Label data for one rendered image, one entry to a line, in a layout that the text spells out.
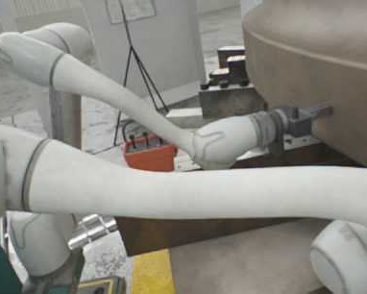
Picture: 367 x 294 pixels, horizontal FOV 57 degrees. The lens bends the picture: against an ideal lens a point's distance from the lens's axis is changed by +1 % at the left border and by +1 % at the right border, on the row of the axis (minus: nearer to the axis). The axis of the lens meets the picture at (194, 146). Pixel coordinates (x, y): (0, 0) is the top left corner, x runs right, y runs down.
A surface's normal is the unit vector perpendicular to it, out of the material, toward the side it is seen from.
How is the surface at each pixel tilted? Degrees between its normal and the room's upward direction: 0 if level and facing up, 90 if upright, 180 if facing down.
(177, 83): 90
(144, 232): 90
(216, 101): 90
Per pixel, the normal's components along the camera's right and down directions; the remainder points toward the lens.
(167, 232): 0.13, 0.42
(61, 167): 0.35, -0.35
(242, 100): -0.26, 0.47
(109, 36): 0.49, 0.31
